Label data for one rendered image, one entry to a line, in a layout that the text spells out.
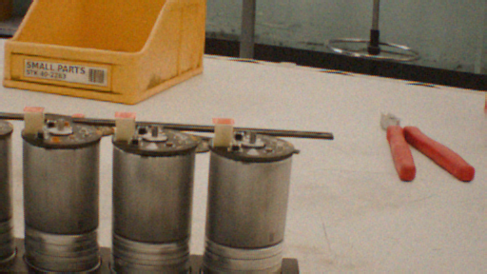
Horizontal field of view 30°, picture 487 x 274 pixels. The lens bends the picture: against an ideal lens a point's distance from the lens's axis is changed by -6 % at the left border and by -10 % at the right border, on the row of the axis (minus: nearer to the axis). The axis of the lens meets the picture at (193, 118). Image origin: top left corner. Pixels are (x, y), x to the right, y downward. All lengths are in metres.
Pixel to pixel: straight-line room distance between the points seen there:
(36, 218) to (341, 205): 0.18
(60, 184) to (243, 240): 0.05
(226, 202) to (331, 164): 0.22
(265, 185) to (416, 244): 0.13
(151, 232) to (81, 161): 0.03
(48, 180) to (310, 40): 4.52
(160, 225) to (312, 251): 0.11
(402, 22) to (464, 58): 0.37
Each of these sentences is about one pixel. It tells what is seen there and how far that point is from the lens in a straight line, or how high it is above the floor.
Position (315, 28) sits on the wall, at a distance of 4.77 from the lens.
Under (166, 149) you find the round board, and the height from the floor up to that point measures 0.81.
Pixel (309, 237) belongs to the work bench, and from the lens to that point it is 0.39.
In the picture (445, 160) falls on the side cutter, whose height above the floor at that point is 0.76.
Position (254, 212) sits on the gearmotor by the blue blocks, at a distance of 0.28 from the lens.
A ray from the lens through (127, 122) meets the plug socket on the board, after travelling 0.28.
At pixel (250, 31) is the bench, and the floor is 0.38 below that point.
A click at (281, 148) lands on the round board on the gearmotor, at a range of 0.28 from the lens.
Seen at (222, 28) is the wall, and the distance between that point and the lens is 4.88.
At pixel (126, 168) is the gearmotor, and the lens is 0.28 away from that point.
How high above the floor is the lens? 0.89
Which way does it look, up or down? 14 degrees down
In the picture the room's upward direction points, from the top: 3 degrees clockwise
